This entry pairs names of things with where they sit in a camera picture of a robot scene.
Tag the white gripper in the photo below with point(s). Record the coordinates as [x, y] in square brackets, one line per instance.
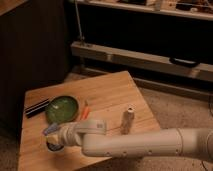
[67, 136]

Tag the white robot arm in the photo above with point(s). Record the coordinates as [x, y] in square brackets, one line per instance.
[90, 136]

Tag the green round plate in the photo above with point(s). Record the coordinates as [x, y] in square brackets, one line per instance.
[62, 109]

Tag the orange carrot toy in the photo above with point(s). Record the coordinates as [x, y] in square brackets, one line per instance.
[85, 111]

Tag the wooden table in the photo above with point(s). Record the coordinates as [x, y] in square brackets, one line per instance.
[103, 97]

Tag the metal vertical pole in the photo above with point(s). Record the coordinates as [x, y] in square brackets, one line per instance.
[81, 37]

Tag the dark wooden cabinet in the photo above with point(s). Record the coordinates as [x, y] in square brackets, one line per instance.
[33, 54]

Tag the upper cluttered shelf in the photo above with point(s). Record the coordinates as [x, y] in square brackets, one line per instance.
[155, 7]

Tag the black handle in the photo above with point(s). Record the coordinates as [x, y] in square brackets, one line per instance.
[184, 63]

